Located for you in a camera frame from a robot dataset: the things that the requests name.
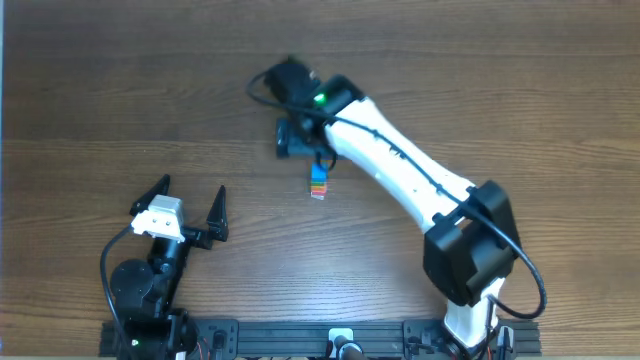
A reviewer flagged mounting rail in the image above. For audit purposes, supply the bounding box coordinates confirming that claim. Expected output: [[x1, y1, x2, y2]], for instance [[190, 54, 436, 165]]
[[98, 318, 543, 360]]

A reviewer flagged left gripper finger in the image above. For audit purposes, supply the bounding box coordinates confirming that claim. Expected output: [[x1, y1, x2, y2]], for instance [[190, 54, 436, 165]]
[[205, 184, 230, 243], [129, 174, 172, 216]]

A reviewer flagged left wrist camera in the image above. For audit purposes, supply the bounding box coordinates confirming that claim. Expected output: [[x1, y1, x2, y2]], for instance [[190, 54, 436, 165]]
[[130, 194, 187, 244]]

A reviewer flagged black cable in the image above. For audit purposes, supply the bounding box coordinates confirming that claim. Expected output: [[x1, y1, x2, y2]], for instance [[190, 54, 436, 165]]
[[244, 69, 548, 351], [99, 225, 137, 360]]

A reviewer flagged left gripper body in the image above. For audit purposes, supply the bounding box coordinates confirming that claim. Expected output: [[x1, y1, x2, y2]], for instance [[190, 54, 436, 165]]
[[179, 225, 215, 251]]

